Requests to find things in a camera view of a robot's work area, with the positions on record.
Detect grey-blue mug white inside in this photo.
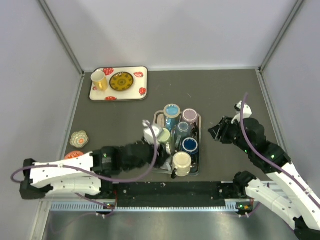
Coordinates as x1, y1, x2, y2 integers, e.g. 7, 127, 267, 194
174, 121, 192, 148

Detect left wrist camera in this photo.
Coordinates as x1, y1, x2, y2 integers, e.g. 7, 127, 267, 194
142, 120, 163, 145

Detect light green mug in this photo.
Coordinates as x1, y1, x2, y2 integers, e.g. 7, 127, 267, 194
157, 128, 173, 155

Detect yellow mug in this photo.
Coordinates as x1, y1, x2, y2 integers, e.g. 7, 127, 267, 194
90, 70, 108, 91

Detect cream mug black rim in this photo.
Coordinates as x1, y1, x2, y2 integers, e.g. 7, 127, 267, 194
171, 151, 192, 179

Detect silver metal tray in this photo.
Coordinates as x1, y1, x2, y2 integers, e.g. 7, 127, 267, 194
166, 108, 202, 176

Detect strawberry pattern white tray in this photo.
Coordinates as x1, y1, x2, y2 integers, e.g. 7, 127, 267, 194
89, 66, 148, 102

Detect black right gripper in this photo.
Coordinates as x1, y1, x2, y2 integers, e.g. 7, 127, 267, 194
207, 115, 252, 154

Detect clear plastic measuring cup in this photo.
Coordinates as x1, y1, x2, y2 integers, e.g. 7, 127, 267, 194
161, 161, 173, 173

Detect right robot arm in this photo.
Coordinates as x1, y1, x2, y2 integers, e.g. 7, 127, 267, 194
208, 115, 320, 240

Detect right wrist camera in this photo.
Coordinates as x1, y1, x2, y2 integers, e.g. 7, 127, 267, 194
232, 101, 252, 123

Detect floral patterned small bowl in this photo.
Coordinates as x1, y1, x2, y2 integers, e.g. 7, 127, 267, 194
69, 130, 89, 149

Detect dark blue enamel mug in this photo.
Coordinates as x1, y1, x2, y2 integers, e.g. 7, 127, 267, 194
180, 137, 199, 156

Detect blue butterfly mug orange inside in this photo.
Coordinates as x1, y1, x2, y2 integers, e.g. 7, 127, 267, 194
163, 103, 181, 132

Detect lilac ceramic mug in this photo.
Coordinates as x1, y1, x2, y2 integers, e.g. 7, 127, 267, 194
181, 108, 198, 125

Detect orange patterned small plate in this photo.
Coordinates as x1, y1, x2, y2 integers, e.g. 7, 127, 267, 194
64, 150, 84, 160

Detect grey slotted cable duct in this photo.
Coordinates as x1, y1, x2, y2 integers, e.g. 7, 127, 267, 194
49, 199, 251, 213

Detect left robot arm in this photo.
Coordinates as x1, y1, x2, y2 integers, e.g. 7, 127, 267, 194
19, 140, 170, 200

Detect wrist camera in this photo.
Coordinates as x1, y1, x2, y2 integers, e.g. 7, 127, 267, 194
232, 101, 252, 123
142, 120, 163, 145

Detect yellow patterned small plate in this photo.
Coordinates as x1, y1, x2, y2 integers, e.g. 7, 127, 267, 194
109, 72, 134, 92

